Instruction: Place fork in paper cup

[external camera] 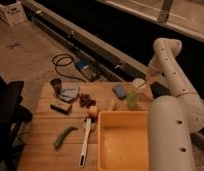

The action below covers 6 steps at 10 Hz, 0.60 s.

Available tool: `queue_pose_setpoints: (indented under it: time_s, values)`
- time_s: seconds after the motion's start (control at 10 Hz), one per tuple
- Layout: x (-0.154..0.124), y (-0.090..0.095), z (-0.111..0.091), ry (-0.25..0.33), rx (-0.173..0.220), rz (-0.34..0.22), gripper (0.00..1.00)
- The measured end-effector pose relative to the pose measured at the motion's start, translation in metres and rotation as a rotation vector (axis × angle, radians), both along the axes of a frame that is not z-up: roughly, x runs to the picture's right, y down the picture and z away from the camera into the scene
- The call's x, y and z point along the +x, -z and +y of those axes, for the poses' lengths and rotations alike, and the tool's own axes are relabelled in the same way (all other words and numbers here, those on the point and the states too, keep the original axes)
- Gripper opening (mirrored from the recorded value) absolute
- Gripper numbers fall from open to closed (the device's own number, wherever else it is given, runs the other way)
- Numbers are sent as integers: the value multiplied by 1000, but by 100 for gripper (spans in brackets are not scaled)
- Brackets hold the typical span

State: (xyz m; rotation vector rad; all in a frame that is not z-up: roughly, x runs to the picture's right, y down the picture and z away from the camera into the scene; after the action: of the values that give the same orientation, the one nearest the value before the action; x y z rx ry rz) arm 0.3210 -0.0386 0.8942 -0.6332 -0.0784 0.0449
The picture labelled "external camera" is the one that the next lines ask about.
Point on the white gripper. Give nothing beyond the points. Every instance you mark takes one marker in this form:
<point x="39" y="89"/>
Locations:
<point x="152" y="74"/>

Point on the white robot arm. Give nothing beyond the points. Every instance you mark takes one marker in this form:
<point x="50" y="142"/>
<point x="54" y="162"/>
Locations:
<point x="172" y="118"/>

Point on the dark metal cup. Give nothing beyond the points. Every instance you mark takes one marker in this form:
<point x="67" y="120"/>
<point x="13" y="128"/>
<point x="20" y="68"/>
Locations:
<point x="56" y="85"/>

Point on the green lettuce leaf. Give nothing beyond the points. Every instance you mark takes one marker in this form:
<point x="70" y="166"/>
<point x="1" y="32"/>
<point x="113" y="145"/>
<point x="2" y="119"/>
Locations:
<point x="132" y="99"/>

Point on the yellow plastic bin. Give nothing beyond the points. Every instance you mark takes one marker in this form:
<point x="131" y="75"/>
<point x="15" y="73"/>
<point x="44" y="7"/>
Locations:
<point x="122" y="141"/>

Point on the small yellow onion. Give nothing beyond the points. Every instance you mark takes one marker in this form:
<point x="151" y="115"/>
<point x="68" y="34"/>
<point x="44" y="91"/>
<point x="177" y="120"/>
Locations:
<point x="93" y="112"/>

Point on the dark grape bunch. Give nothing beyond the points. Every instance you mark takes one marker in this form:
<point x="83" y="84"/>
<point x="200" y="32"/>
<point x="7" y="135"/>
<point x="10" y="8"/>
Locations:
<point x="85" y="100"/>

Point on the brown rectangular block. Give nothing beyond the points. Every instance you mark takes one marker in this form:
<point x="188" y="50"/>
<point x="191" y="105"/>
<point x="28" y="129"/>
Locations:
<point x="62" y="108"/>

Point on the black chair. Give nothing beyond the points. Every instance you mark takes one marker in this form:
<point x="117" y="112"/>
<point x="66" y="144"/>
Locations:
<point x="12" y="115"/>

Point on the white storage crate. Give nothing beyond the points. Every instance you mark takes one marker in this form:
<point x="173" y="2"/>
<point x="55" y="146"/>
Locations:
<point x="13" y="13"/>

